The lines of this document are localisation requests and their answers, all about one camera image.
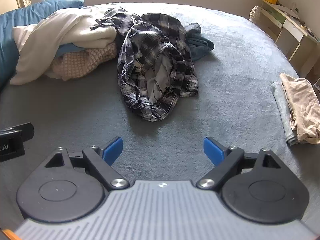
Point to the dark blue clothes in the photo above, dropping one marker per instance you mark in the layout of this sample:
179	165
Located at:
200	45

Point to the cream fleece blanket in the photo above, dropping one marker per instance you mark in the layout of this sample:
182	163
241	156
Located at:
97	36

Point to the beige folded garment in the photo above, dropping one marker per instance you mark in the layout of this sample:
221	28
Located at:
302	100

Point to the beige houndstooth sweater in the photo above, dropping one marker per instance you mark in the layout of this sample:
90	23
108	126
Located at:
82	60

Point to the grey folded garment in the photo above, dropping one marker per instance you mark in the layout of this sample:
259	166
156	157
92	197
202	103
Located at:
281	105

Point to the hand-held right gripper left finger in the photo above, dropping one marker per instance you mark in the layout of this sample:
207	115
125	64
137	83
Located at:
113	150

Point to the white smooth cloth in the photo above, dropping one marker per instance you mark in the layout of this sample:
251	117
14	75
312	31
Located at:
45	42

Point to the papers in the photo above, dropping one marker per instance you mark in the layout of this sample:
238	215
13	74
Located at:
286	8

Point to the white round ornament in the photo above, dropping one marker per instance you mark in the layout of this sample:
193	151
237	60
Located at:
255	13

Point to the white wooden desk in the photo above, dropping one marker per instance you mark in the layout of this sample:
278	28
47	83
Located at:
292	27

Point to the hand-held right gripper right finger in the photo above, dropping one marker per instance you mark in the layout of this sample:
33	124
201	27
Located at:
212	152

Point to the black white plaid shirt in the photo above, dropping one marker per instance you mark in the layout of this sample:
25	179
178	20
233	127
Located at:
160	42

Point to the light blue cloth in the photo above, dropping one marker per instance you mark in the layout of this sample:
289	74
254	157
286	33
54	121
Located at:
65	50

